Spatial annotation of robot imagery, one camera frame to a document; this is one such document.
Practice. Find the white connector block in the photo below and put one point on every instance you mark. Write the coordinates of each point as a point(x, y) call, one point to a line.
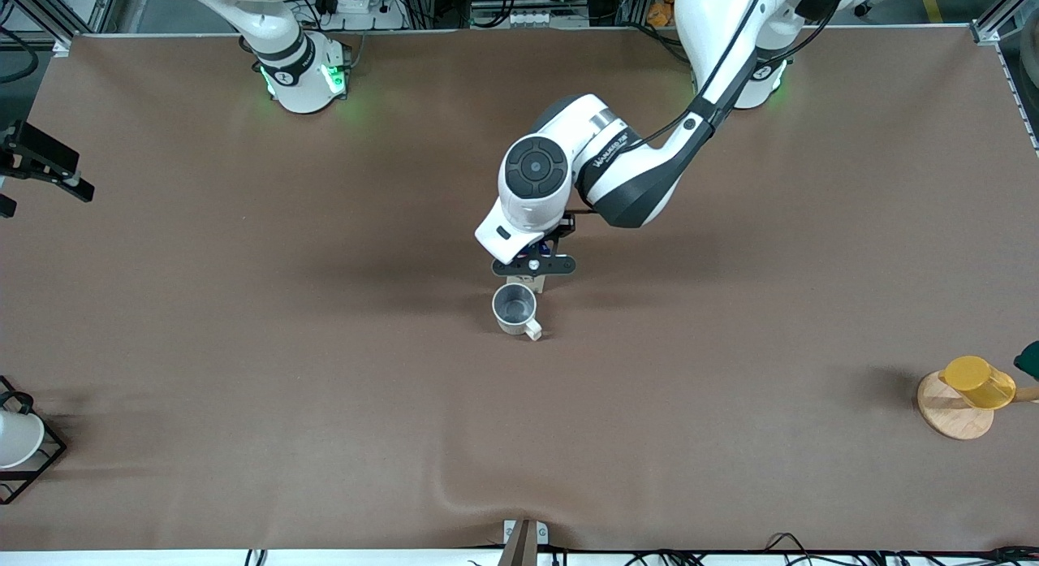
point(528, 18)

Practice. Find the white power strip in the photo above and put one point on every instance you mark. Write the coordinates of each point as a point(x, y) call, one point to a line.
point(361, 10)

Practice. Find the yellow plastic cup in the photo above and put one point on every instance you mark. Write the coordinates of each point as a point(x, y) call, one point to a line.
point(978, 381)

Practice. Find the aluminium frame profile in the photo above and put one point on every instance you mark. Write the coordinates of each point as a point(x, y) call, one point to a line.
point(1002, 18)
point(57, 6)

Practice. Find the grey white mug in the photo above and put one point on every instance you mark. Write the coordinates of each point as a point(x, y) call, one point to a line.
point(514, 318)

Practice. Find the metal bracket with post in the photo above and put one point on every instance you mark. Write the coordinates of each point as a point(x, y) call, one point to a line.
point(524, 542)

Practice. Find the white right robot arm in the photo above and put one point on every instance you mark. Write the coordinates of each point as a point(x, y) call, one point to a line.
point(296, 79)

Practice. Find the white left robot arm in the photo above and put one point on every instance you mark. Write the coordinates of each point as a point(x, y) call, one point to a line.
point(633, 176)

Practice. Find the brown table mat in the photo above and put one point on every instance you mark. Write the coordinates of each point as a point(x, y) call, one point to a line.
point(519, 428)

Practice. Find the pile of orange snacks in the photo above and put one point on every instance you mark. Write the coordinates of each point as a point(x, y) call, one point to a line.
point(661, 10)

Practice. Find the dark green cup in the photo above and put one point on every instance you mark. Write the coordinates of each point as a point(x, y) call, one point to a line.
point(1029, 360)

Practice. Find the wooden cup stand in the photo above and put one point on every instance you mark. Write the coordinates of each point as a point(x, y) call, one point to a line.
point(950, 420)

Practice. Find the blue milk carton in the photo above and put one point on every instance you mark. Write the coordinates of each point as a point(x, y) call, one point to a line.
point(542, 281)

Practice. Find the white cup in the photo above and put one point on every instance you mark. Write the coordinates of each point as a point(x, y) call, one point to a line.
point(16, 440)

